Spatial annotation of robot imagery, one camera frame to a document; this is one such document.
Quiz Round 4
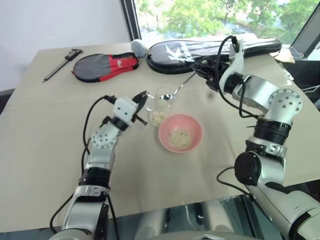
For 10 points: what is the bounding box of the clear glass mug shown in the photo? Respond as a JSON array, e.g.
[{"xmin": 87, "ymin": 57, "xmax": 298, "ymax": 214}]
[{"xmin": 145, "ymin": 85, "xmax": 176, "ymax": 129}]

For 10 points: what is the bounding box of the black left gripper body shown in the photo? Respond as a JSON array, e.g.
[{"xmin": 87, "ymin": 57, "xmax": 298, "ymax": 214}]
[{"xmin": 131, "ymin": 96, "xmax": 141, "ymax": 124}]

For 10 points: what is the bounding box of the oatmeal in pink bowl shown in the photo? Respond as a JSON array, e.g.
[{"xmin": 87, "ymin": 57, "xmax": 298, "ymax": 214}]
[{"xmin": 168, "ymin": 129, "xmax": 194, "ymax": 151}]

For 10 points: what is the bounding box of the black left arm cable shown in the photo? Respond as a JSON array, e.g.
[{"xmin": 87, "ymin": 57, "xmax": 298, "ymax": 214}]
[{"xmin": 49, "ymin": 95, "xmax": 118, "ymax": 235}]

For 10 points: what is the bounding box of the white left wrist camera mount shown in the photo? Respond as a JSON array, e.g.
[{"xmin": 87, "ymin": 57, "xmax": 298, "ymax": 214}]
[{"xmin": 113, "ymin": 97, "xmax": 138, "ymax": 127}]

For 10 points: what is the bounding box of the grey ball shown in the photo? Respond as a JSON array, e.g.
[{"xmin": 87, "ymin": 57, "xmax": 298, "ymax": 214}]
[{"xmin": 130, "ymin": 39, "xmax": 149, "ymax": 59}]

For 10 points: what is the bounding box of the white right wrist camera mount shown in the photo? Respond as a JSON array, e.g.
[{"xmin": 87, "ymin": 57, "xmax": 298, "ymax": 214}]
[{"xmin": 219, "ymin": 39, "xmax": 245, "ymax": 87}]

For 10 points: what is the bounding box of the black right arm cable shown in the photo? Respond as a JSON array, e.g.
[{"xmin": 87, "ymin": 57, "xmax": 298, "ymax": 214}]
[{"xmin": 215, "ymin": 35, "xmax": 263, "ymax": 198}]

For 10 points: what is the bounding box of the black racket case white logo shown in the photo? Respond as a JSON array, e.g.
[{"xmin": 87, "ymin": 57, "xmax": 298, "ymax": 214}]
[{"xmin": 145, "ymin": 37, "xmax": 283, "ymax": 75}]

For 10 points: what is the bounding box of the brown cardboard piece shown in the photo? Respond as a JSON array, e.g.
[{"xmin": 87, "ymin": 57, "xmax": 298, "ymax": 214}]
[{"xmin": 273, "ymin": 46, "xmax": 304, "ymax": 64}]

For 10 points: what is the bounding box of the red and black paddle case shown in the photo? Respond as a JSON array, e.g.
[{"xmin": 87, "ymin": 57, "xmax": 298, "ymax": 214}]
[{"xmin": 70, "ymin": 51, "xmax": 141, "ymax": 83}]

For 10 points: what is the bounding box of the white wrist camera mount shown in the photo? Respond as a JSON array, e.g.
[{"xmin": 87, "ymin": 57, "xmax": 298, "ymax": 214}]
[
  {"xmin": 113, "ymin": 97, "xmax": 138, "ymax": 127},
  {"xmin": 219, "ymin": 39, "xmax": 245, "ymax": 87}
]

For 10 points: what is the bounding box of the black digital caliper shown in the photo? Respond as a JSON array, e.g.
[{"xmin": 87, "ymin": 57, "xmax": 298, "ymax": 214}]
[{"xmin": 41, "ymin": 48, "xmax": 84, "ymax": 84}]

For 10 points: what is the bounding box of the pink bowl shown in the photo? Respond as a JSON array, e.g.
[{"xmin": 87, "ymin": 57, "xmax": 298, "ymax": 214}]
[{"xmin": 157, "ymin": 113, "xmax": 203, "ymax": 153}]

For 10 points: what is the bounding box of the oatmeal in glass mug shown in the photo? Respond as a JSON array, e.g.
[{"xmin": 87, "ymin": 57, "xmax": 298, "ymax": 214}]
[{"xmin": 149, "ymin": 111, "xmax": 168, "ymax": 128}]

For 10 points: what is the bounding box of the metal spoon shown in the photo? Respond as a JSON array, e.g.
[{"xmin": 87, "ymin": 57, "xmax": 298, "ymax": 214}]
[{"xmin": 159, "ymin": 59, "xmax": 208, "ymax": 101}]

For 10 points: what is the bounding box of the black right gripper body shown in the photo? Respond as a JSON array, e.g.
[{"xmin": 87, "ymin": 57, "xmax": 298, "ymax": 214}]
[{"xmin": 205, "ymin": 62, "xmax": 224, "ymax": 93}]

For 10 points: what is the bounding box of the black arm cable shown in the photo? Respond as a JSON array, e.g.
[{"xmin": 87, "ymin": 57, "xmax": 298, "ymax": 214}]
[
  {"xmin": 49, "ymin": 95, "xmax": 118, "ymax": 235},
  {"xmin": 215, "ymin": 35, "xmax": 263, "ymax": 198}
]

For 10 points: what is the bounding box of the dark window frame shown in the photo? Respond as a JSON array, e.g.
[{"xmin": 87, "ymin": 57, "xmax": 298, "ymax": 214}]
[{"xmin": 120, "ymin": 0, "xmax": 144, "ymax": 43}]

